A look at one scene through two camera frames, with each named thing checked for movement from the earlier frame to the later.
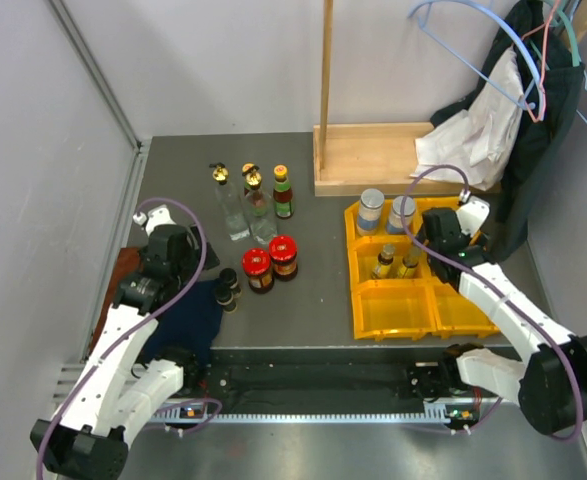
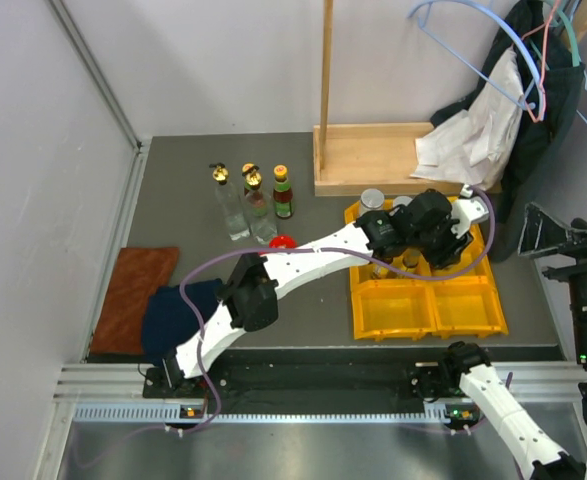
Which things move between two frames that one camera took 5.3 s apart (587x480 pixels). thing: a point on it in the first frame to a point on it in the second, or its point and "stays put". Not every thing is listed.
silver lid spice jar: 370,210 stays put
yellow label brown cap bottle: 410,269 stays put
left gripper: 195,255 to 454,241
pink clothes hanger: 544,52 stays put
